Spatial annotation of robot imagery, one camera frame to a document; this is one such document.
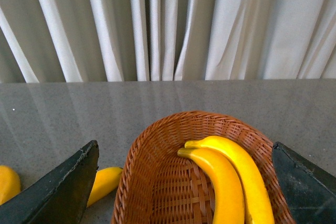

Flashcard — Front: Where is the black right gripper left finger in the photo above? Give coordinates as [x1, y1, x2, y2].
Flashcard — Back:
[1, 140, 99, 223]

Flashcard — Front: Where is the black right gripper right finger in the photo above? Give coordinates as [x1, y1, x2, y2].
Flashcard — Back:
[272, 142, 335, 223]

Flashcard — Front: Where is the yellow curved banana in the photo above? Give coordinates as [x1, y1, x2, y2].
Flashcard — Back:
[87, 167, 123, 207]

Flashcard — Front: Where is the yellow banana brown tip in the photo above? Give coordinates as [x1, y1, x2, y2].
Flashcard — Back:
[0, 165, 21, 205]

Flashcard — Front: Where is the yellow banana in basket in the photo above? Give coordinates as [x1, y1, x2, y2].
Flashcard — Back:
[177, 148, 245, 223]
[183, 136, 275, 223]

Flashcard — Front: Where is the right brown wicker basket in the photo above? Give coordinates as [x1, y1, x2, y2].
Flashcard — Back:
[111, 111, 294, 223]

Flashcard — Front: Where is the white pleated curtain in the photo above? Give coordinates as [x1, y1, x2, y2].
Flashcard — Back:
[1, 0, 335, 83]

